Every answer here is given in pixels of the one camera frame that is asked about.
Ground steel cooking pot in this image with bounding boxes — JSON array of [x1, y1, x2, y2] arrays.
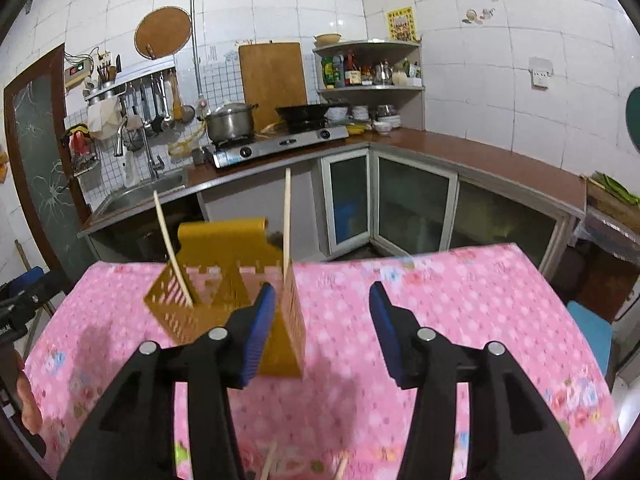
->
[[205, 103, 258, 143]]

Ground yellow plastic utensil holder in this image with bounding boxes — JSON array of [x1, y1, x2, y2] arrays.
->
[[144, 217, 306, 378]]

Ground yellow wall poster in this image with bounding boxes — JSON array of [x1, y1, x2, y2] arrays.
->
[[386, 6, 418, 42]]

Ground white wall socket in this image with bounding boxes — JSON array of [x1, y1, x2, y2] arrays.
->
[[528, 56, 554, 90]]

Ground corner shelf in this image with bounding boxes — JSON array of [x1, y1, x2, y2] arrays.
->
[[314, 38, 426, 130]]

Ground wooden cutting board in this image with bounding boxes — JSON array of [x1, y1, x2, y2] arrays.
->
[[239, 42, 307, 131]]

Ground black wok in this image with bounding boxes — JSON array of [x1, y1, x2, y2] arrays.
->
[[276, 103, 341, 134]]

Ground steel faucet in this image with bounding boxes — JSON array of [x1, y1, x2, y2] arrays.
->
[[114, 114, 165, 180]]

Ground pink floral tablecloth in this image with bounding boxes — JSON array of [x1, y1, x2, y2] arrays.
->
[[25, 245, 620, 479]]

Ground dark wooden door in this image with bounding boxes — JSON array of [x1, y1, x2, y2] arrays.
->
[[3, 44, 96, 286]]

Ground steel sink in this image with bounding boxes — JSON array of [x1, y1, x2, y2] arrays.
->
[[94, 169, 188, 217]]

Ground steel gas stove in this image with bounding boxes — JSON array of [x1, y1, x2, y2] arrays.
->
[[202, 126, 348, 169]]

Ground wooden chopstick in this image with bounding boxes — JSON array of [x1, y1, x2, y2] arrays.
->
[[282, 167, 292, 280], [332, 453, 349, 480], [153, 190, 193, 307], [259, 441, 278, 480]]

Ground kitchen counter with cabinets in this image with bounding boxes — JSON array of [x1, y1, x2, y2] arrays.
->
[[77, 127, 587, 281]]

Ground green round board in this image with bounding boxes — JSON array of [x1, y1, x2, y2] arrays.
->
[[625, 87, 640, 152]]

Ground hanging utensil rack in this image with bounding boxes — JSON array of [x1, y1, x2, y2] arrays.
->
[[82, 60, 195, 136]]

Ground blue stool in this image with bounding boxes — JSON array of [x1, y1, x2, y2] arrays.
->
[[566, 300, 613, 389]]

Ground round woven lid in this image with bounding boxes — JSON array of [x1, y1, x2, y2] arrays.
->
[[134, 6, 192, 60]]

